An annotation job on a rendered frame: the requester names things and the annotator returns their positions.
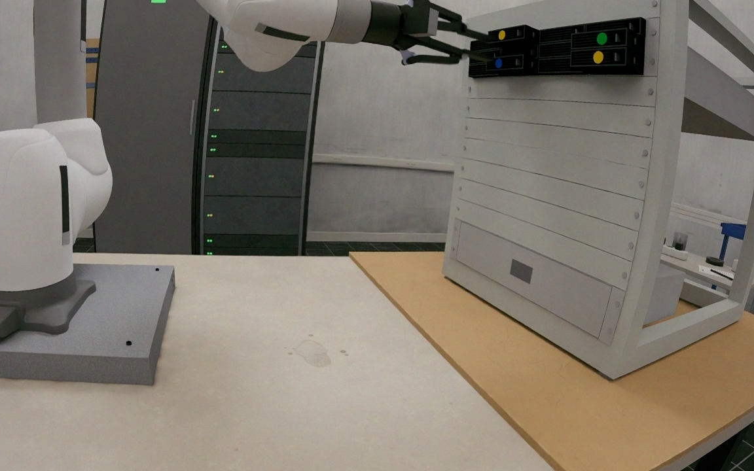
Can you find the white server rack frame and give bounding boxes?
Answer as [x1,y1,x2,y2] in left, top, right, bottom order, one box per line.
[442,0,754,381]

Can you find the tan flat board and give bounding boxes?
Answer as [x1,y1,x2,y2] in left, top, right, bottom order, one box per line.
[349,252,754,471]

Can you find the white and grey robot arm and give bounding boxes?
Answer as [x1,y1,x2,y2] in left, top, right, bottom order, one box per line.
[0,0,371,340]

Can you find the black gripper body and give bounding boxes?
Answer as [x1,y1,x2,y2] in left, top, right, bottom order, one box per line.
[360,0,421,51]

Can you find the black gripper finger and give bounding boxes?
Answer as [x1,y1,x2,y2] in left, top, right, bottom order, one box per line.
[429,3,495,43]
[400,35,494,65]

